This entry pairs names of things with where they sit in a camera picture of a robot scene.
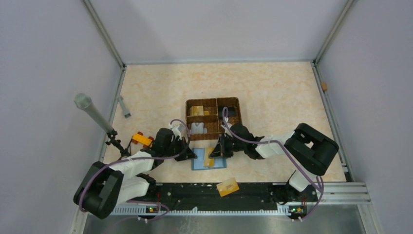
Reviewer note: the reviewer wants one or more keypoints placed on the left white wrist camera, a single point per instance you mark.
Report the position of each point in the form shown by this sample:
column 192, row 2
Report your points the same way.
column 178, row 130

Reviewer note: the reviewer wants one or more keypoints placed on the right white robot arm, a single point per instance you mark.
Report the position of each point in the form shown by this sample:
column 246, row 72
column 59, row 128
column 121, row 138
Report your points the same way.
column 310, row 151

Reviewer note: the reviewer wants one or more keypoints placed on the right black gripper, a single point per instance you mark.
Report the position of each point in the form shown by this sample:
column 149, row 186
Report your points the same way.
column 220, row 149

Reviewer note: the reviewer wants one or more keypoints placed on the blue leather card holder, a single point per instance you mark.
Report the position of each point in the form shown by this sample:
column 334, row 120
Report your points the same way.
column 197, row 164

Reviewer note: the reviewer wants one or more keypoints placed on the gold credit card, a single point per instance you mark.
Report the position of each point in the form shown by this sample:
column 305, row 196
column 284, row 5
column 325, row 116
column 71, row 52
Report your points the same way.
column 208, row 162
column 227, row 187

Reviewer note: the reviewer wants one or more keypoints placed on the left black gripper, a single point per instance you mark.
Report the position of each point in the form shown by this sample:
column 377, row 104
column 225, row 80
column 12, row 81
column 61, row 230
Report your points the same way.
column 185, row 152

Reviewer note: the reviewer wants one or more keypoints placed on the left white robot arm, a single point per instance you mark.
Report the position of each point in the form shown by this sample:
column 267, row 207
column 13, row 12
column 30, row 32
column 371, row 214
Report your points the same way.
column 107, row 185

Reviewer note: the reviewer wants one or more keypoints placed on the yellow red toy car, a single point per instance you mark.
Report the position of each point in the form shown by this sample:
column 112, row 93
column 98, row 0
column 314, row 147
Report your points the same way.
column 140, row 138

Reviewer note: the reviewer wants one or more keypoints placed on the grey metal tube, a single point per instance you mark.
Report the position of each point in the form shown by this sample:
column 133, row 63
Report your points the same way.
column 85, row 103

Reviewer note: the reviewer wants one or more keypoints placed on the small tan cork piece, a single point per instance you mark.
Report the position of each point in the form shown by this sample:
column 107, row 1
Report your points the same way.
column 324, row 86

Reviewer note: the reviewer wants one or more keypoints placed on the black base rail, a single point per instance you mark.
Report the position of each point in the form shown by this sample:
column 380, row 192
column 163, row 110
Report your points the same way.
column 205, row 197

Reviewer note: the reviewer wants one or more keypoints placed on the woven wicker tray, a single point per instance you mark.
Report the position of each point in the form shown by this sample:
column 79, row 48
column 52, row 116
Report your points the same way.
column 209, row 127

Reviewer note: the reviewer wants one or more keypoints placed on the black tube clamp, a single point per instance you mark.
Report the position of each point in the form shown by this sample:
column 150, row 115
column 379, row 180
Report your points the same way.
column 124, row 151

